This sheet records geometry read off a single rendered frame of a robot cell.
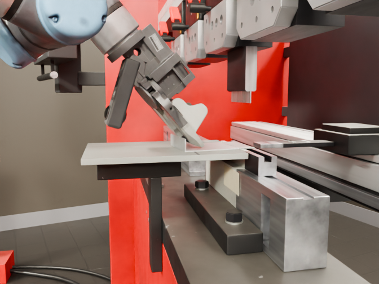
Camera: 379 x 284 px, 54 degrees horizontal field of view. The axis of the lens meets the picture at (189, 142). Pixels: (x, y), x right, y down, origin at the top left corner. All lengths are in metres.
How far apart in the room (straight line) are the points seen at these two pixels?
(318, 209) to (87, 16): 0.35
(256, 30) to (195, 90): 1.05
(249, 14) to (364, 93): 0.73
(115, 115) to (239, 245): 0.28
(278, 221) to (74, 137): 2.89
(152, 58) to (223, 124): 0.99
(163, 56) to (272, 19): 0.22
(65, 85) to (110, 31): 1.47
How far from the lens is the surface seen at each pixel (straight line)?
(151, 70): 0.62
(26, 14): 0.44
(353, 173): 0.80
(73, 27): 0.42
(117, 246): 1.63
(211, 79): 1.56
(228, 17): 0.64
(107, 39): 0.59
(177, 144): 0.65
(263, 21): 0.49
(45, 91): 3.25
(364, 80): 1.22
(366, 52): 1.22
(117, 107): 0.60
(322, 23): 0.48
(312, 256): 0.51
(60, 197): 3.37
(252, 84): 0.65
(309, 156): 0.93
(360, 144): 0.73
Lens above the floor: 1.10
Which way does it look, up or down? 7 degrees down
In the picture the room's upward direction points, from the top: straight up
